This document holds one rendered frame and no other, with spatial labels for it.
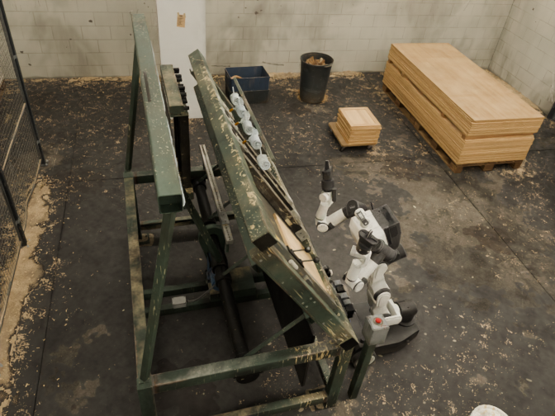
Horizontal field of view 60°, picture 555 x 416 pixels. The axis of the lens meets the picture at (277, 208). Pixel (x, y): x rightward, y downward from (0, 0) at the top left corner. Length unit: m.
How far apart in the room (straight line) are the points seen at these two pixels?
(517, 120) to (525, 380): 3.32
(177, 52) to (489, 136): 4.09
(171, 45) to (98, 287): 3.29
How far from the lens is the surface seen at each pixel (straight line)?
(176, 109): 3.50
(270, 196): 3.33
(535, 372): 4.77
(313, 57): 7.77
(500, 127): 6.61
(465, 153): 6.55
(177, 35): 6.49
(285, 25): 8.20
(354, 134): 6.40
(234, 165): 2.68
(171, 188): 2.03
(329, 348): 3.25
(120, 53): 8.09
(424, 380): 4.28
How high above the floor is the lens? 3.43
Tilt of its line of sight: 39 degrees down
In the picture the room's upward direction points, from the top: 6 degrees clockwise
